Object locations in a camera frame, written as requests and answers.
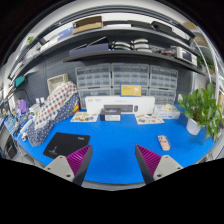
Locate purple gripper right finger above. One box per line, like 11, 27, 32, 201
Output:
135, 145, 182, 184

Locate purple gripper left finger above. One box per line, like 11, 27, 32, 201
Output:
44, 145, 93, 186

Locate black mouse pad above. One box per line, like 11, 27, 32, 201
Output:
43, 132, 90, 159

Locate pink patterned computer mouse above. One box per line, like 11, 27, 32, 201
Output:
158, 135, 171, 151

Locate blue table mat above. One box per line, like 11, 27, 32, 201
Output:
18, 114, 214, 184

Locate right sticker sheet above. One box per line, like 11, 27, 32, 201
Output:
135, 114, 163, 125

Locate sticker sheet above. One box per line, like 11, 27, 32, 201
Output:
135, 114, 163, 125
71, 112, 98, 123

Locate left sticker sheet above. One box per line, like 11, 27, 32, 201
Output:
71, 112, 98, 123

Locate tissue box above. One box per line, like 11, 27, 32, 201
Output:
154, 104, 180, 119

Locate small black white box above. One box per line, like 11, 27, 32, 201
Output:
100, 108, 121, 121

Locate white keyboard box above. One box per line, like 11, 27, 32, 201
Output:
85, 96, 155, 114

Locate polka dot fabric bundle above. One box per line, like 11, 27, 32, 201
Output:
27, 81, 79, 147

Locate green potted plant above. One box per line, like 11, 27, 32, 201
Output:
179, 83, 222, 141

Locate purple object at left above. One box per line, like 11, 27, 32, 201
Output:
16, 99, 29, 115

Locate yellow card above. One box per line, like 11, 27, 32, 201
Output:
120, 84, 142, 97

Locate right grey drawer cabinet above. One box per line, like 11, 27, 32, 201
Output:
149, 65, 178, 104

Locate grey drawer cabinet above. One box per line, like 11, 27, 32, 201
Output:
111, 63, 149, 96
75, 63, 111, 109
149, 65, 178, 104

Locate white woven basket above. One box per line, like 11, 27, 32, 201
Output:
47, 73, 68, 93

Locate left grey drawer cabinet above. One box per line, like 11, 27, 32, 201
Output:
75, 63, 111, 109

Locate middle grey drawer cabinet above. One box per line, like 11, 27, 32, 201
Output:
111, 63, 149, 96

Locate lower black shelf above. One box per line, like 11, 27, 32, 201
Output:
63, 50, 205, 75

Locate black shelf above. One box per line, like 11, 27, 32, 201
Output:
63, 50, 205, 75
8, 24, 195, 81

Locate white instrument on shelf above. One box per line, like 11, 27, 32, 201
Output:
176, 47, 197, 65

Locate upper black shelf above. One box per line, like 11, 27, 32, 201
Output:
8, 24, 195, 81

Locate cardboard box on shelf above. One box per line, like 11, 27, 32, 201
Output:
72, 16, 103, 35

